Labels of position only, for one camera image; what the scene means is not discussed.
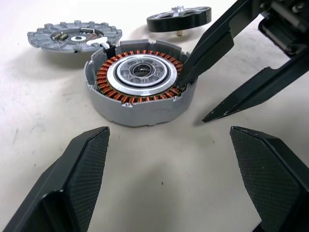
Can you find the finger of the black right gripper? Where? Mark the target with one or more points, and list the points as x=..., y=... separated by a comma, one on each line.
x=212, y=48

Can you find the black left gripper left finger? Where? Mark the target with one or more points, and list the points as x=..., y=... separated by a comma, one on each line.
x=60, y=188

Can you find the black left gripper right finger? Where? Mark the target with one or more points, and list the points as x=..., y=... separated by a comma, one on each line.
x=272, y=183

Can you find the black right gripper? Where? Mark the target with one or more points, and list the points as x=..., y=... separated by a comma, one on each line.
x=287, y=24

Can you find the black spoked rotor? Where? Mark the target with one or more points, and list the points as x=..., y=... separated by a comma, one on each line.
x=169, y=23

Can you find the grey motor housing copper windings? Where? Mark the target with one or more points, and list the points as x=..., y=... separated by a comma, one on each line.
x=144, y=113

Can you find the grey round motor lid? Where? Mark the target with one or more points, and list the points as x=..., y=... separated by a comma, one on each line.
x=48, y=38

